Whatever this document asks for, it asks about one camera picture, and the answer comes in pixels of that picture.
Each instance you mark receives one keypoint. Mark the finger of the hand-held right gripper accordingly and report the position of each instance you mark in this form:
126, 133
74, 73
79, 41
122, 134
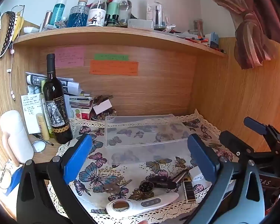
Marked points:
233, 142
255, 124

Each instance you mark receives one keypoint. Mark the black pen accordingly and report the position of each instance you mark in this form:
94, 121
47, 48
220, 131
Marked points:
43, 140

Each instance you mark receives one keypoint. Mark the clear glass jar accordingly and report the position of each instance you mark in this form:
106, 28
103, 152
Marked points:
124, 11

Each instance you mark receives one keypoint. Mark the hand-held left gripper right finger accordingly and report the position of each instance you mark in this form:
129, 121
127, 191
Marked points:
200, 158

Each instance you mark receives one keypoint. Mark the glass bottle with blue liquid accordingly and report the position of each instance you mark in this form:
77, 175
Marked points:
77, 16

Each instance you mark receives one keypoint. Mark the bowl of nuts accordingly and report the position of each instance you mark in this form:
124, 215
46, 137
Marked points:
100, 117

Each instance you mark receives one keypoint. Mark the clear packaged item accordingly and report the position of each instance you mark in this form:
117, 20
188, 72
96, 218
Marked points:
155, 14

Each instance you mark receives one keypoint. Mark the black and gold box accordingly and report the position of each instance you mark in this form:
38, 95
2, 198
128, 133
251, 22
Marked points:
189, 190

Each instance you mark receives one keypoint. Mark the yellow lip balm tube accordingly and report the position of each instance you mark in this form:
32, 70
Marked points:
42, 126

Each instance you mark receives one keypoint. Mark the pile of pens and markers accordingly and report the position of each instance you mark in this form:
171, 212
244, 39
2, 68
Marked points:
191, 38

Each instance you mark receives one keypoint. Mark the small round mirror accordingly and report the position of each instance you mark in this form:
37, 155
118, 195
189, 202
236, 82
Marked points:
38, 146

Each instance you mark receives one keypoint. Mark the clear plastic container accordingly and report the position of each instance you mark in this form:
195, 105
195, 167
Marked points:
144, 133

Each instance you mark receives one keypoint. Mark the bunch of metal keys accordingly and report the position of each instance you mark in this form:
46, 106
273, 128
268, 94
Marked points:
112, 187

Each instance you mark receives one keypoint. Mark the dark wine bottle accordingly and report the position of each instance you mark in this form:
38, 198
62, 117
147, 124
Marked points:
57, 107

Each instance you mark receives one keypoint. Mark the brown curtain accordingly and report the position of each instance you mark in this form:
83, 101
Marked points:
254, 28

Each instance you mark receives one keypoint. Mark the white card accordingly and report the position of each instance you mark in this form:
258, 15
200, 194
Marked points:
102, 106

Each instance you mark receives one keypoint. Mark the butterfly print lace tablecloth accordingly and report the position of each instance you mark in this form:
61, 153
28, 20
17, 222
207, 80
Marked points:
121, 172

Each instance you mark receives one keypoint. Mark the silver tube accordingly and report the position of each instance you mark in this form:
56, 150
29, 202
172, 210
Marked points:
46, 18

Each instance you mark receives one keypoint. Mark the white plastic box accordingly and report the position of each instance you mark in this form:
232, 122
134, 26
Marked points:
141, 24

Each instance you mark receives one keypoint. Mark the black oblong gadget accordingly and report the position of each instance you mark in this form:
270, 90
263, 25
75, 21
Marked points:
163, 183

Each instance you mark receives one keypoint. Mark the small white box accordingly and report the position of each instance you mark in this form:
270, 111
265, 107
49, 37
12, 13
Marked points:
197, 175

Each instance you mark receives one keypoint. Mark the small round dark tin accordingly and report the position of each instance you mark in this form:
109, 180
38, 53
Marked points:
146, 187

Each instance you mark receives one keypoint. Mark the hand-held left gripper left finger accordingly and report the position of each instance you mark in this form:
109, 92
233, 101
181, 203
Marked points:
78, 156

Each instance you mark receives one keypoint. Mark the green paper note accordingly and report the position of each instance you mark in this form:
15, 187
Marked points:
111, 57

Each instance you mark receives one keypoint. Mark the stack of papers and books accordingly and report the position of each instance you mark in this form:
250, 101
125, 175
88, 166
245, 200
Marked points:
70, 85

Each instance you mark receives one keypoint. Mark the green pump bottle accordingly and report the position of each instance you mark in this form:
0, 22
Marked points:
112, 9

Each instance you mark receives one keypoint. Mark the white handheld thermometer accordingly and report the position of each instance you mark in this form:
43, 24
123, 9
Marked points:
140, 205

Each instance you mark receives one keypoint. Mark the pink paper note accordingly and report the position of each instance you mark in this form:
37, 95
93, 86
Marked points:
69, 57

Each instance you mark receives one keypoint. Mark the white handwritten paper sheet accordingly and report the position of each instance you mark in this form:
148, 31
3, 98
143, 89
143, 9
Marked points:
31, 112

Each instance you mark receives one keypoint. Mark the tall teal bottle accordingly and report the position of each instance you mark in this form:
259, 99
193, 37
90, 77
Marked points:
57, 11

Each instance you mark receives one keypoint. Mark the glass with pens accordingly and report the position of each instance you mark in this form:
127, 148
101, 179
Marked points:
198, 28

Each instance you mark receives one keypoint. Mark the brown metallic tube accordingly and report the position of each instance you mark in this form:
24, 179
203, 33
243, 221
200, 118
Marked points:
180, 175

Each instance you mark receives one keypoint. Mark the wooden shelf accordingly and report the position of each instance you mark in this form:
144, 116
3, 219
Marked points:
107, 36

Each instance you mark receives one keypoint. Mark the orange paper note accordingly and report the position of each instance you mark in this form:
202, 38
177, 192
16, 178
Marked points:
113, 68

